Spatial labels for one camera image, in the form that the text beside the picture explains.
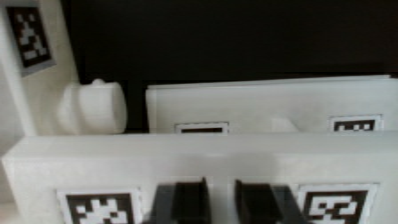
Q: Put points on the white door panel with tags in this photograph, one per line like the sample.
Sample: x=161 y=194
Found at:
x=330 y=104

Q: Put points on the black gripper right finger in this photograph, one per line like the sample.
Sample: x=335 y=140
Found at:
x=266 y=204

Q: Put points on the white cabinet body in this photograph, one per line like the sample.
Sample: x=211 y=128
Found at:
x=51 y=105

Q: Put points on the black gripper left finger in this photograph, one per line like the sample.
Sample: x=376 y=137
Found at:
x=182 y=204

